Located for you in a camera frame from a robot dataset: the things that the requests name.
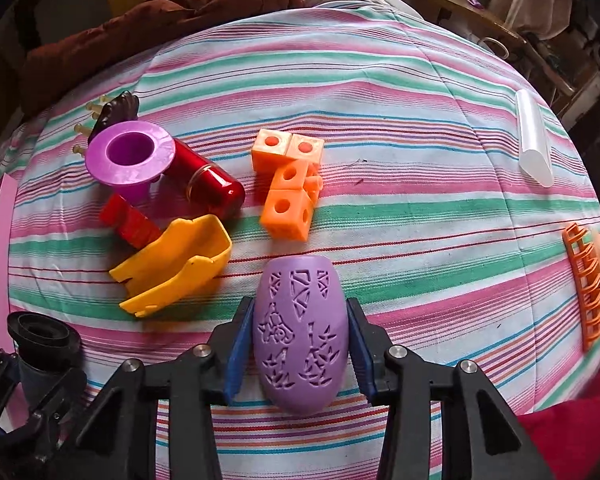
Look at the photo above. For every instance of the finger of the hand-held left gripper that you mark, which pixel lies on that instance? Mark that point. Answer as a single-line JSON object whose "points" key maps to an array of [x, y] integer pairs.
{"points": [[60, 400], [0, 380]]}

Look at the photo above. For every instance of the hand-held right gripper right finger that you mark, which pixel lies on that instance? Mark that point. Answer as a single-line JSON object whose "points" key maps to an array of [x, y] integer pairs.
{"points": [[360, 355]]}

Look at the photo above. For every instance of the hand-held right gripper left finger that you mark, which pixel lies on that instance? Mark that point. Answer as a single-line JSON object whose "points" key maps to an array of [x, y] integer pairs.
{"points": [[240, 345]]}

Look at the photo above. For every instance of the dark jar with black cap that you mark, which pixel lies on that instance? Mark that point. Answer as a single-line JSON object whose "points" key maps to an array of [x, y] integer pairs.
{"points": [[40, 340]]}

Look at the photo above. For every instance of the purple carved oval shell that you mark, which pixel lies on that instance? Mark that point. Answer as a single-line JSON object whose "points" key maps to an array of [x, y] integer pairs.
{"points": [[300, 340]]}

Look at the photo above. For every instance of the dark brown peg brush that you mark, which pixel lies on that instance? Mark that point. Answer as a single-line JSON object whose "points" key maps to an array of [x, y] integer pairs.
{"points": [[117, 107]]}

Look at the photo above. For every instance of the yellow plastic scoop piece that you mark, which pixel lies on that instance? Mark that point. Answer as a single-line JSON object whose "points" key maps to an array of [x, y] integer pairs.
{"points": [[180, 260]]}

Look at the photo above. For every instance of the orange cube block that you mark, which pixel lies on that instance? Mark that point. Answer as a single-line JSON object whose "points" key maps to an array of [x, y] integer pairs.
{"points": [[285, 215], [270, 152], [305, 147], [314, 185], [287, 175]]}

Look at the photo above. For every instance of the striped bed sheet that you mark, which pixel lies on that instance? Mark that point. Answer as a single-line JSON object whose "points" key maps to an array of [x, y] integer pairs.
{"points": [[430, 210]]}

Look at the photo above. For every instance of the red metallic cylinder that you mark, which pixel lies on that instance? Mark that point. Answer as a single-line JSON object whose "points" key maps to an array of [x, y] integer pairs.
{"points": [[215, 185]]}

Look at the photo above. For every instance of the red ribbed block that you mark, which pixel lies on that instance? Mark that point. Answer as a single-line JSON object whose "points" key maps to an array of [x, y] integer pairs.
{"points": [[130, 220]]}

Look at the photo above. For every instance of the red cloth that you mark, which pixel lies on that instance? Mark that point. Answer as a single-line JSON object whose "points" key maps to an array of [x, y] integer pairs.
{"points": [[570, 435]]}

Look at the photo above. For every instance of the purple funnel-shaped cup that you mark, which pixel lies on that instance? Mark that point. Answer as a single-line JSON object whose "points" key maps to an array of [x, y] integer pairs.
{"points": [[100, 160]]}

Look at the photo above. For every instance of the orange plastic rack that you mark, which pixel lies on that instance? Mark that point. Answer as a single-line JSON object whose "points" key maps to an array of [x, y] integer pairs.
{"points": [[580, 270]]}

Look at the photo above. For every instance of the translucent white tube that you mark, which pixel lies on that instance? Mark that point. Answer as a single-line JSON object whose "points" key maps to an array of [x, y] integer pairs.
{"points": [[532, 135]]}

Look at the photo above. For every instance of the brown quilt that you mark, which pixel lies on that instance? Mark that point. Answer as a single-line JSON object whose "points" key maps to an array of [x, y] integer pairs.
{"points": [[180, 5]]}

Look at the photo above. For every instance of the wooden side table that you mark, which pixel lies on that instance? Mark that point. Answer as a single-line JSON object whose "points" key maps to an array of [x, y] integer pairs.
{"points": [[455, 10]]}

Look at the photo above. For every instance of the small purple object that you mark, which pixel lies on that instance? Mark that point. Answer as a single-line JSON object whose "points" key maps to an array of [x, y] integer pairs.
{"points": [[475, 3]]}

